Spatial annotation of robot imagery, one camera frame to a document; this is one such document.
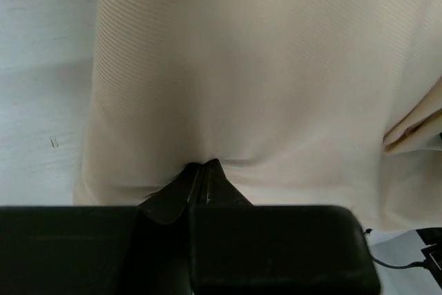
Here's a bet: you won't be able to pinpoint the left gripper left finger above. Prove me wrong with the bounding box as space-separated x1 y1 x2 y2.
1 164 200 294

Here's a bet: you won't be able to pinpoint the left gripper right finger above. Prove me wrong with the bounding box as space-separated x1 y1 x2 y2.
189 160 381 294

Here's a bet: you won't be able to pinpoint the beige trousers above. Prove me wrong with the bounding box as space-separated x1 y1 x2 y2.
74 0 441 230

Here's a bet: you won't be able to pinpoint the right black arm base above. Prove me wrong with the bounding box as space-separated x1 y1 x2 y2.
372 228 441 282

